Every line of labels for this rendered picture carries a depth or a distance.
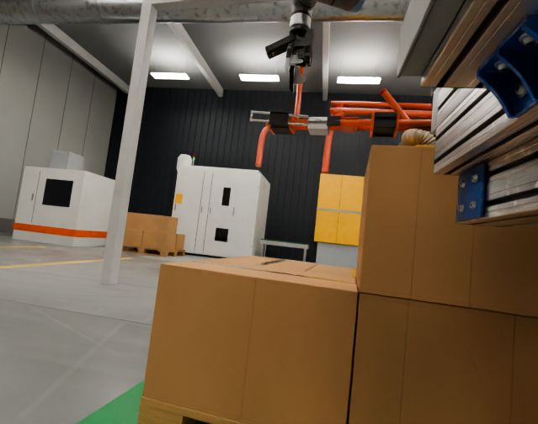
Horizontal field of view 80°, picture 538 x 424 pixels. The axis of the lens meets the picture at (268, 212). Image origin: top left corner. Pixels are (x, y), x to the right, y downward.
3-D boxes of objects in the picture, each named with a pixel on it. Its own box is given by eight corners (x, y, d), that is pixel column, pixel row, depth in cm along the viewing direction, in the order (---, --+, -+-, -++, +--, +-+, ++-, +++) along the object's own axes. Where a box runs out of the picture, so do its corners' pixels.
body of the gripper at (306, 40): (309, 56, 110) (312, 23, 111) (284, 56, 112) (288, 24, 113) (311, 69, 118) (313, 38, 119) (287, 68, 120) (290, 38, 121)
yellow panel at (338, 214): (395, 278, 857) (402, 186, 878) (403, 281, 768) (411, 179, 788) (311, 267, 896) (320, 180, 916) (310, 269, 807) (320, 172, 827)
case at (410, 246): (540, 303, 108) (544, 186, 111) (645, 333, 70) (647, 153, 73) (355, 278, 123) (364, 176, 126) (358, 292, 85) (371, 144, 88)
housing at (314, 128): (329, 135, 115) (330, 124, 115) (327, 129, 108) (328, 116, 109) (310, 135, 117) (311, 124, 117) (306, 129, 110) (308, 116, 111)
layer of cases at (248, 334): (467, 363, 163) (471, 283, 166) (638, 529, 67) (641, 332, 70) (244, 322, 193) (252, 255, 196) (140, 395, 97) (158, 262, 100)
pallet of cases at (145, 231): (184, 255, 809) (189, 219, 816) (165, 257, 709) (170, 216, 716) (141, 250, 830) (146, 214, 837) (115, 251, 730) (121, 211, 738)
